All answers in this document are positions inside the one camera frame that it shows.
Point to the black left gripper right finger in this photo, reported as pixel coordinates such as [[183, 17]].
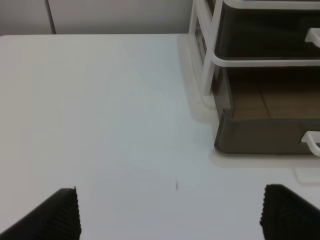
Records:
[[287, 216]]

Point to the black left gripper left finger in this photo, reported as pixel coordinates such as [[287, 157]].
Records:
[[57, 218]]

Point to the dark translucent bottom drawer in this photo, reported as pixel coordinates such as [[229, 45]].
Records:
[[267, 110]]

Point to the dark translucent middle drawer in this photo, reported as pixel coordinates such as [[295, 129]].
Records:
[[266, 34]]

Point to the dark translucent drawer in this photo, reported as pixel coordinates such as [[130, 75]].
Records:
[[266, 34], [267, 110]]

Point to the white drawer cabinet frame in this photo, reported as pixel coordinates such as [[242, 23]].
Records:
[[203, 35]]

